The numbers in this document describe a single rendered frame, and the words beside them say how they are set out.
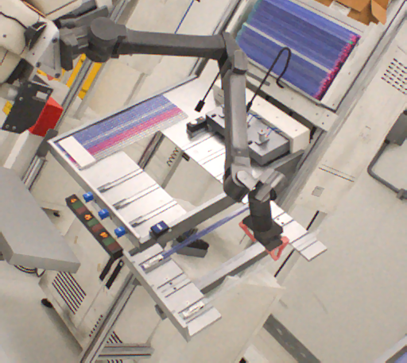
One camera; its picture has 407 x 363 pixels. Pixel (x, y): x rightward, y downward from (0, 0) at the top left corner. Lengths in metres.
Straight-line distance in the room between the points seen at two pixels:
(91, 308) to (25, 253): 0.83
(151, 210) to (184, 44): 0.65
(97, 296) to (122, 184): 0.57
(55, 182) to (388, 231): 1.89
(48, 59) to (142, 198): 0.74
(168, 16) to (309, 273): 1.72
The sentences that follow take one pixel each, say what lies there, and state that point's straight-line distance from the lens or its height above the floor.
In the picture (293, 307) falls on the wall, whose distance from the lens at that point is 4.07.
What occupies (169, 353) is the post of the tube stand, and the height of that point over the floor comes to 0.52.
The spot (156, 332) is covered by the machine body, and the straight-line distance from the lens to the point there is 2.49.
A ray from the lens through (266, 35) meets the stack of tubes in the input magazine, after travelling 2.60.
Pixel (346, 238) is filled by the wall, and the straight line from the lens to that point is 3.92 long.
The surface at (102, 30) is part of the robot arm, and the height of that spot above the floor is 1.28.
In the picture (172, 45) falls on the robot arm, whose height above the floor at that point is 1.33.
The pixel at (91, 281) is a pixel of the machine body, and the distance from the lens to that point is 2.76.
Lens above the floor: 1.44
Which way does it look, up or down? 11 degrees down
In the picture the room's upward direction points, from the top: 31 degrees clockwise
